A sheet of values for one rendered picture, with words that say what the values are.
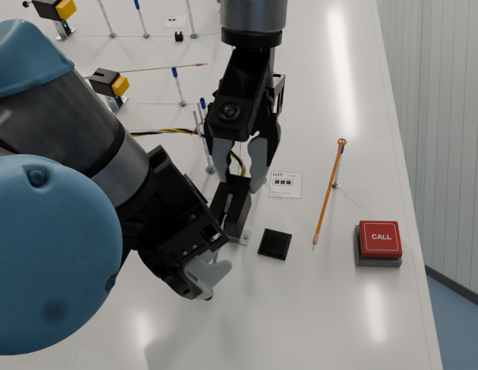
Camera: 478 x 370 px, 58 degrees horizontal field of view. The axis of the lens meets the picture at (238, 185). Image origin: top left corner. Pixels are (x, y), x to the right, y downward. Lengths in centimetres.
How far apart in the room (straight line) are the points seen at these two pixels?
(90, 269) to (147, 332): 42
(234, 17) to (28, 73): 25
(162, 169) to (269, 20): 21
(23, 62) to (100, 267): 17
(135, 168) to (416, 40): 438
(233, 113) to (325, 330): 29
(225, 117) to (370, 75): 44
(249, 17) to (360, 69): 41
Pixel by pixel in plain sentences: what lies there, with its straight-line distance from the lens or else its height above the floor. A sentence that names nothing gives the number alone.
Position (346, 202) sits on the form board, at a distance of 66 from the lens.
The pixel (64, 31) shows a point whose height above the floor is 147.
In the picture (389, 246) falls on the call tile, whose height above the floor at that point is 110.
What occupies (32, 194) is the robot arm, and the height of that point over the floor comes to 121.
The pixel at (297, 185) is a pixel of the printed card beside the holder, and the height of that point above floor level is 116.
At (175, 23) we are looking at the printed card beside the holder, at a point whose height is 149.
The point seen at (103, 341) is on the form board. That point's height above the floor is 98.
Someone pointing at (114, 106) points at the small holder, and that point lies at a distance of 83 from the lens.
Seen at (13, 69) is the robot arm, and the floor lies 127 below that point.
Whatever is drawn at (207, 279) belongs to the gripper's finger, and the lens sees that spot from 50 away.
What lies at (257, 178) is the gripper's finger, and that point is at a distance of 56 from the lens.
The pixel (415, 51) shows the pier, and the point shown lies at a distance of 465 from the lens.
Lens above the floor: 123
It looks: 5 degrees down
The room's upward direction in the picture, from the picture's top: straight up
